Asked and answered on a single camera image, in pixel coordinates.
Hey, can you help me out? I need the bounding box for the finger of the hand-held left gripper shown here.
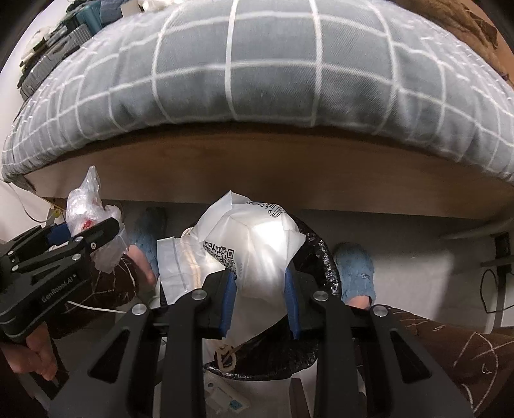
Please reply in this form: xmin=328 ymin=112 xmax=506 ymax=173
xmin=12 ymin=219 xmax=120 ymax=274
xmin=8 ymin=223 xmax=73 ymax=258

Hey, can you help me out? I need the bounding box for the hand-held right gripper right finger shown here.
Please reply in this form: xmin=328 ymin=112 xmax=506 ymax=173
xmin=283 ymin=261 xmax=476 ymax=418

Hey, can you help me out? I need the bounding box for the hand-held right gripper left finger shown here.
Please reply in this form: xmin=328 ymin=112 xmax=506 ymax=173
xmin=48 ymin=271 xmax=237 ymax=418

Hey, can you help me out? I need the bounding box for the clear plastic bag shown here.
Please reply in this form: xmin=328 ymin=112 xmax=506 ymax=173
xmin=65 ymin=166 xmax=129 ymax=274

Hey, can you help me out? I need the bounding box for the bin with black bag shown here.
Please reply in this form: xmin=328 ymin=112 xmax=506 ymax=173
xmin=158 ymin=209 xmax=342 ymax=382

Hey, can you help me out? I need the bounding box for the white drawstring pouch with tag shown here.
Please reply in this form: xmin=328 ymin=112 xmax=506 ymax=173
xmin=156 ymin=191 xmax=306 ymax=376

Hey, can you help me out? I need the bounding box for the person's left hand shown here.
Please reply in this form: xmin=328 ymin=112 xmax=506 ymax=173
xmin=7 ymin=323 xmax=59 ymax=382

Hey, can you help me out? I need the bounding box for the person's left leg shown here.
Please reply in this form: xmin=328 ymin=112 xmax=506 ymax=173
xmin=52 ymin=247 xmax=159 ymax=338

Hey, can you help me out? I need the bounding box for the person's leg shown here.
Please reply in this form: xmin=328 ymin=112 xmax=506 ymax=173
xmin=52 ymin=247 xmax=159 ymax=338
xmin=345 ymin=295 xmax=514 ymax=418

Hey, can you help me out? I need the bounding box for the blue knitted slipper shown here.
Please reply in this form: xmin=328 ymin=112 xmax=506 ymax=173
xmin=333 ymin=242 xmax=378 ymax=308
xmin=128 ymin=207 xmax=167 ymax=278

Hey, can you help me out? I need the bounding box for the white blue printed packet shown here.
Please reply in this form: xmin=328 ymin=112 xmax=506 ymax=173
xmin=205 ymin=372 xmax=245 ymax=414

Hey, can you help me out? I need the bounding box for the person's right leg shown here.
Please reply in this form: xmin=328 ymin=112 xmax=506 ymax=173
xmin=345 ymin=295 xmax=514 ymax=418

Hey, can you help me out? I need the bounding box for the grey suitcase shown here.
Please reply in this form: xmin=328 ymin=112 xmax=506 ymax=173
xmin=18 ymin=22 xmax=95 ymax=97

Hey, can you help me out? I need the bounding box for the white round appliance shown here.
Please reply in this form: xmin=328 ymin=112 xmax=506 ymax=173
xmin=20 ymin=28 xmax=53 ymax=65

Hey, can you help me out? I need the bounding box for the teal crate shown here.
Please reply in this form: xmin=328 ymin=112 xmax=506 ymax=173
xmin=78 ymin=8 xmax=105 ymax=31

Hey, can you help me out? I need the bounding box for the brown fleece jacket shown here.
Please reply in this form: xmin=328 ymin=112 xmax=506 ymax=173
xmin=395 ymin=0 xmax=510 ymax=77

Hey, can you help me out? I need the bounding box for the black floor cable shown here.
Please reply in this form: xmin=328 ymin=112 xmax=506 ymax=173
xmin=480 ymin=267 xmax=514 ymax=318

